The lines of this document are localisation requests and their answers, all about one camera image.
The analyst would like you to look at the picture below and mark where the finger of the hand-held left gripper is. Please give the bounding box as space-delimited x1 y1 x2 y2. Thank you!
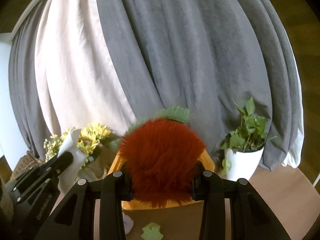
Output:
6 151 74 198

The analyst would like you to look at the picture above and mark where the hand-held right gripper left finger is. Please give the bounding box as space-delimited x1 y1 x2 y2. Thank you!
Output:
35 171 133 240

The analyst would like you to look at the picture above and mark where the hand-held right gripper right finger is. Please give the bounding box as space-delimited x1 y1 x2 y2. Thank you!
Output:
192 161 288 240

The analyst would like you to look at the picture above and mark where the white tissue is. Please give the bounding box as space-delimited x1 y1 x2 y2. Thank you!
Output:
58 127 86 183

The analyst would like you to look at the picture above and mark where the orange plastic crate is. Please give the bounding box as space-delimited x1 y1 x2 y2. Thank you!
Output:
107 149 216 210

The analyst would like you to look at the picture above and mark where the red fluffy strawberry plush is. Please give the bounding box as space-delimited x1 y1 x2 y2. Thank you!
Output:
117 106 207 204

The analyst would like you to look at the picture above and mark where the small peach flower bunch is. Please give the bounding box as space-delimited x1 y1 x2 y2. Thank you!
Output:
43 133 63 162

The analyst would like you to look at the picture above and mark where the brown patterned cloth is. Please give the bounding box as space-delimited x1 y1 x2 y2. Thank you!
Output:
11 150 47 181

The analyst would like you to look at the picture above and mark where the brown paper bag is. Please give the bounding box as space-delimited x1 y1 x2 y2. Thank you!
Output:
79 154 116 182

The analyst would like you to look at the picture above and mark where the sunflower bouquet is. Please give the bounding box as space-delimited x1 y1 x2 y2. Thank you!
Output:
76 121 113 156

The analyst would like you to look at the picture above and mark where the potted plant in white pot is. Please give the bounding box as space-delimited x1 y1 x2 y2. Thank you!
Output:
218 96 278 182

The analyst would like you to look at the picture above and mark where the green frog sponge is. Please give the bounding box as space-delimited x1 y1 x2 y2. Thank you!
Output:
141 222 164 240

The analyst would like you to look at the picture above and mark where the grey curtain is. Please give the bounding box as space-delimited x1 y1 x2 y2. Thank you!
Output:
94 0 304 173
8 17 61 161

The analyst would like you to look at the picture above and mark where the beige curtain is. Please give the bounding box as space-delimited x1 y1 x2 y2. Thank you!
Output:
34 0 137 141

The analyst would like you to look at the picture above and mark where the white sheer curtain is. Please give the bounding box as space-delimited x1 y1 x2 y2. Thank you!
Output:
281 62 306 168

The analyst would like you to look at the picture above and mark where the white curved curtain rail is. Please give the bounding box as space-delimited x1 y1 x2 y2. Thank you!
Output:
11 0 60 37

